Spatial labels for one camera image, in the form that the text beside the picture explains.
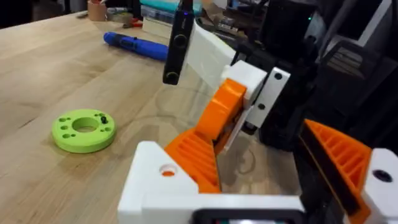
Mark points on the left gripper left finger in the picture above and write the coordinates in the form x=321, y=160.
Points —
x=149, y=174

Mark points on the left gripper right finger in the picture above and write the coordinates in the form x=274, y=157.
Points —
x=351, y=168

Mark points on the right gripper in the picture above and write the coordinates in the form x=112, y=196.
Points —
x=280, y=102

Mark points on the orange ribbed wedge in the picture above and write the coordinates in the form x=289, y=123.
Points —
x=194, y=161

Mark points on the small black screw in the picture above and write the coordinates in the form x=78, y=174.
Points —
x=104, y=119

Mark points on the blue electric screwdriver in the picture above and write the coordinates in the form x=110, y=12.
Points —
x=140, y=46

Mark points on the green disc with holes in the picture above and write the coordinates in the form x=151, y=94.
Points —
x=70, y=140

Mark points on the teal flat box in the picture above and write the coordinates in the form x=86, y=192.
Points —
x=161, y=4

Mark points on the brown tape roll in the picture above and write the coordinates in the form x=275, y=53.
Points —
x=97, y=11

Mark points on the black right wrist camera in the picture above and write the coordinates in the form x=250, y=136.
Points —
x=178, y=46

